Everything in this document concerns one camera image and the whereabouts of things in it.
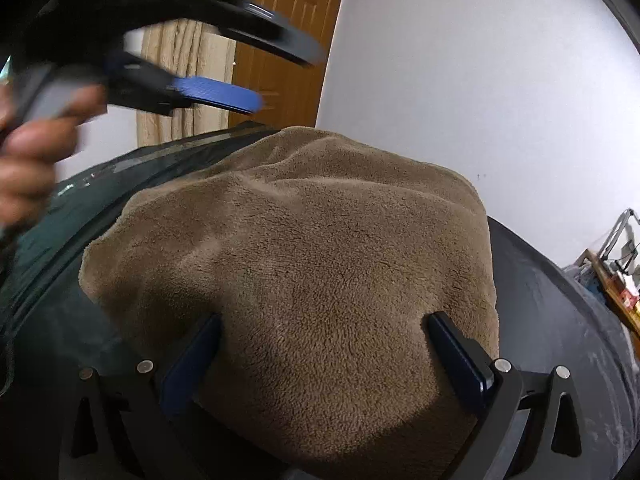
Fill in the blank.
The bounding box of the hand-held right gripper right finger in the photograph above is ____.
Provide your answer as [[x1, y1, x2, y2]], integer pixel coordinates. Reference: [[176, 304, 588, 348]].
[[426, 310, 593, 480]]

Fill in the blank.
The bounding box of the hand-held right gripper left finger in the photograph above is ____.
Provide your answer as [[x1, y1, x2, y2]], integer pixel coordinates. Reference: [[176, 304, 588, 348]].
[[60, 312, 224, 480]]

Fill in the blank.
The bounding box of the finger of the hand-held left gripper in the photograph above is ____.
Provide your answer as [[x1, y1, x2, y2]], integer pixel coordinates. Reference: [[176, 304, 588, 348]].
[[216, 0, 327, 67], [106, 51, 265, 116]]

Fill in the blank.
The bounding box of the brown fleece garment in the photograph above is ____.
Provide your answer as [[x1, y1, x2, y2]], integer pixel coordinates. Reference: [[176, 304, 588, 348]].
[[80, 126, 501, 477]]

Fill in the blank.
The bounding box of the person's left hand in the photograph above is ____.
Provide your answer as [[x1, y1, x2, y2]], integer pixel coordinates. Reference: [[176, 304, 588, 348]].
[[0, 85, 108, 227]]

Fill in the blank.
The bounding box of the wooden door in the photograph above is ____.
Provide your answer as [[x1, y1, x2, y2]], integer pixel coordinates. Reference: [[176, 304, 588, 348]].
[[227, 0, 351, 129]]

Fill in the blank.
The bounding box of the beige curtain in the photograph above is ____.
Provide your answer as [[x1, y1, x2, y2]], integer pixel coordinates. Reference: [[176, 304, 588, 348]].
[[136, 17, 242, 149]]

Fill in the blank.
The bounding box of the black bed cover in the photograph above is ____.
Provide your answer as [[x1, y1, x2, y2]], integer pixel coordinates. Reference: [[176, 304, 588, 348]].
[[0, 120, 640, 480]]

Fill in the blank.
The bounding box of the wooden desk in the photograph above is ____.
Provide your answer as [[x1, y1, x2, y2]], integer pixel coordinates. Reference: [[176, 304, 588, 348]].
[[575, 247, 640, 337]]

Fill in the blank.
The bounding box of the white desk lamp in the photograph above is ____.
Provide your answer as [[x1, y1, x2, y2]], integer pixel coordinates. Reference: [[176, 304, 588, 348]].
[[597, 208, 640, 267]]

